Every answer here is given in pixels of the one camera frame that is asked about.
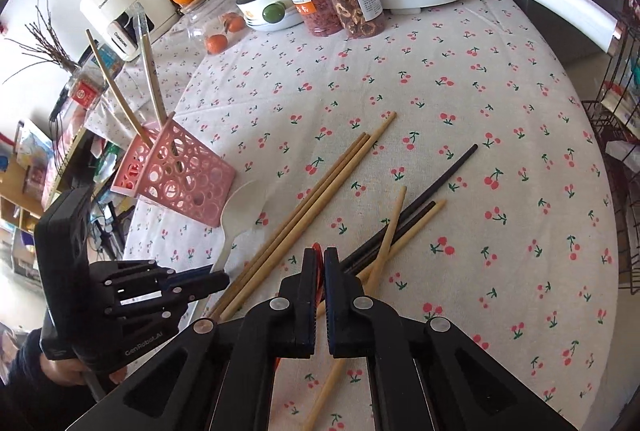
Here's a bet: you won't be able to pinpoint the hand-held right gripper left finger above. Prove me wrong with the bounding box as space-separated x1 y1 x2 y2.
65 247 321 431

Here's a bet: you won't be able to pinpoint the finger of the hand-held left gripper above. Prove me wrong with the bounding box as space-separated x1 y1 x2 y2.
92 259 217 299
102 272 232 327

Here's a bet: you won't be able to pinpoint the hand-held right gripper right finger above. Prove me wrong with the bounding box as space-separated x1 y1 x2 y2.
324 246 577 431

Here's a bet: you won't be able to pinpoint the red plastic spoon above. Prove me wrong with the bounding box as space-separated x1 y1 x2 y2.
310 242 326 317

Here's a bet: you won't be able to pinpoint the white plastic spoon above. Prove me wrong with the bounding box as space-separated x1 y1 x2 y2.
211 180 264 273

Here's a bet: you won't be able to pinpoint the pink perforated utensil holder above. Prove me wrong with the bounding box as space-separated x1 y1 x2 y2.
111 111 237 228

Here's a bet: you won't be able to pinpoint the dark brown chopstick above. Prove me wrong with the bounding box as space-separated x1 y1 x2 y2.
347 200 438 274

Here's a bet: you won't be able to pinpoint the black chopstick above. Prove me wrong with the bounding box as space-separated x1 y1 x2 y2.
340 143 479 272

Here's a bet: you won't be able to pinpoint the person's left forearm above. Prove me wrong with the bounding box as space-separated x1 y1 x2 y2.
0 326 108 431

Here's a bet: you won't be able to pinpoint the person's left hand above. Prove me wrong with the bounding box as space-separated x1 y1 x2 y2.
41 356 128 387

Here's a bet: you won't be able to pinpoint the wooden shelf unit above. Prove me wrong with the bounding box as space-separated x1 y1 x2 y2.
0 121 66 272

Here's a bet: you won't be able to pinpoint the floral side table cloth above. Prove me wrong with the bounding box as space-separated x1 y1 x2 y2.
82 61 166 147

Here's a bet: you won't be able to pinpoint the red label glass jar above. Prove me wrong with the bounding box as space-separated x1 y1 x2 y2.
65 61 108 109

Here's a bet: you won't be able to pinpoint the dried branches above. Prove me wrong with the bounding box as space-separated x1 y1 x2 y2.
0 0 83 84

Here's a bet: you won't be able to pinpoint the glass jar with cork lid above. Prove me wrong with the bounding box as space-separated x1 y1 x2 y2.
179 0 246 54

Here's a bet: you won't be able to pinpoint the white bowl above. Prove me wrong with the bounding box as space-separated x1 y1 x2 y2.
235 0 303 32

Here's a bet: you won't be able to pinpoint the black wire rack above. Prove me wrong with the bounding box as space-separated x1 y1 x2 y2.
580 0 640 297

